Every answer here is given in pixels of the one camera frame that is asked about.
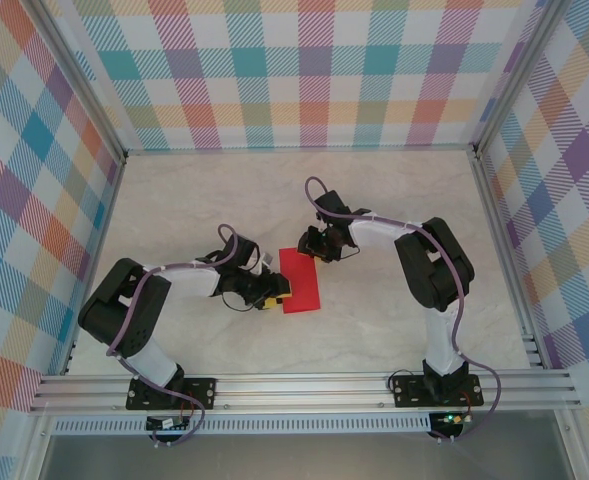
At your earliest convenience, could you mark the red paper sheet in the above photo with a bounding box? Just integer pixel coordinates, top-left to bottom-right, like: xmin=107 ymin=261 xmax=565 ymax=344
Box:
xmin=278 ymin=246 xmax=323 ymax=315

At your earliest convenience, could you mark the grey metal sheet panel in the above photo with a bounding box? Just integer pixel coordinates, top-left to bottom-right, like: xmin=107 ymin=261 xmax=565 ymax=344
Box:
xmin=38 ymin=433 xmax=575 ymax=480

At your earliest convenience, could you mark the left small black circuit board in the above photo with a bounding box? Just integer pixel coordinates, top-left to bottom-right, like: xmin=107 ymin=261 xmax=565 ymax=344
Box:
xmin=145 ymin=415 xmax=191 ymax=431

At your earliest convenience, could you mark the small black circuit board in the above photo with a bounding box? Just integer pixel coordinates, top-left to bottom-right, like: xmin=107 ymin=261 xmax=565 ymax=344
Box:
xmin=431 ymin=410 xmax=468 ymax=429
xmin=145 ymin=415 xmax=191 ymax=431

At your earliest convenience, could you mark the right small black circuit board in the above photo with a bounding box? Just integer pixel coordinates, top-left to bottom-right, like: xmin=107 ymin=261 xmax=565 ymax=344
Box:
xmin=431 ymin=410 xmax=468 ymax=429

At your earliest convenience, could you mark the long aluminium mounting rail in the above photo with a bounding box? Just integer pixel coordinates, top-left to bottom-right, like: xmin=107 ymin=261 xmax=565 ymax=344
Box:
xmin=27 ymin=368 xmax=583 ymax=415

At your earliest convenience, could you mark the thin aluminium wall rail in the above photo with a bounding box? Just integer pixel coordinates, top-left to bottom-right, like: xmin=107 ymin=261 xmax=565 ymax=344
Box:
xmin=123 ymin=144 xmax=480 ymax=157

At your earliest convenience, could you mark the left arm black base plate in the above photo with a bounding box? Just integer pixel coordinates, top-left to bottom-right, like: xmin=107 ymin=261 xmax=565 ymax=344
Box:
xmin=125 ymin=377 xmax=219 ymax=412

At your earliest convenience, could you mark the slotted grey cable duct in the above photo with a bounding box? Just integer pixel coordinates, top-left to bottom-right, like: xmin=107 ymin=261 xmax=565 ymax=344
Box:
xmin=52 ymin=416 xmax=433 ymax=435

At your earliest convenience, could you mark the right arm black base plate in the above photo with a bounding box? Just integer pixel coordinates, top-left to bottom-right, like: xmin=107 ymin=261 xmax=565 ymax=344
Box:
xmin=390 ymin=372 xmax=485 ymax=409

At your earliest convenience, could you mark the aluminium table side rail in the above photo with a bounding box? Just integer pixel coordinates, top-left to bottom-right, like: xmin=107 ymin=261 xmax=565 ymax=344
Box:
xmin=471 ymin=149 xmax=548 ymax=371

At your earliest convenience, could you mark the aluminium frame post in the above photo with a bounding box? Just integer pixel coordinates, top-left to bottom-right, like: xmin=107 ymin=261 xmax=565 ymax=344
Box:
xmin=473 ymin=0 xmax=560 ymax=159
xmin=32 ymin=0 xmax=129 ymax=164

